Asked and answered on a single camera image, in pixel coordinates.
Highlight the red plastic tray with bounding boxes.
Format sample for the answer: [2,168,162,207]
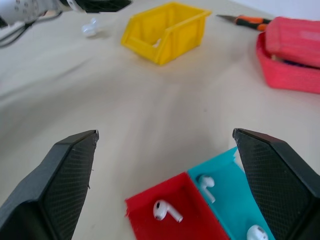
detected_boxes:
[124,171,231,240]

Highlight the teal plastic tray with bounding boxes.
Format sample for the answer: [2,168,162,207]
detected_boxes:
[187,146,276,240]

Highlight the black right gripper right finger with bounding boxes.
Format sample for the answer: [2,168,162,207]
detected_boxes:
[232,127,320,240]

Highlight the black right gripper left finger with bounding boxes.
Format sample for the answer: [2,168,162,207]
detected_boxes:
[0,129,100,240]

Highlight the white earbud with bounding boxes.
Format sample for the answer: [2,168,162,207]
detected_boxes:
[246,224,270,240]
[196,174,216,204]
[152,199,184,223]

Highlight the orange black utility knife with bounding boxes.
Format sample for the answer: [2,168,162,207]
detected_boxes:
[216,14,274,32]

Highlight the yellow plastic bin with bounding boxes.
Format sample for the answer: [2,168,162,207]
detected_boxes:
[120,1,213,66]

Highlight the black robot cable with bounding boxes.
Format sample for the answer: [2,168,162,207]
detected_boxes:
[0,11,63,49]

